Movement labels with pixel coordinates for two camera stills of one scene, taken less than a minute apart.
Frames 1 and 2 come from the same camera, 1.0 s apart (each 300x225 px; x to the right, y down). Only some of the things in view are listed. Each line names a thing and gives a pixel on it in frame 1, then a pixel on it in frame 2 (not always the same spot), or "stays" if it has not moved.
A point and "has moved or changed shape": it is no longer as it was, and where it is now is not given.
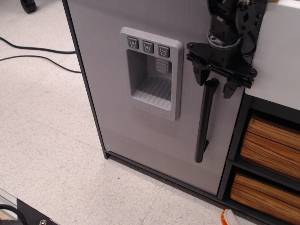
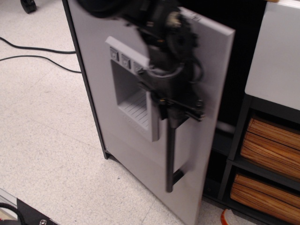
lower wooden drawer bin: (280, 201) stays
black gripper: (224, 58) to (170, 83)
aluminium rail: (7, 198) stays
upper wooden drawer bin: (273, 146) stays
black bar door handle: (202, 144) to (172, 176)
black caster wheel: (29, 6) stays
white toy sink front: (277, 57) stays
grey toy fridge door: (147, 98) has moved or changed shape
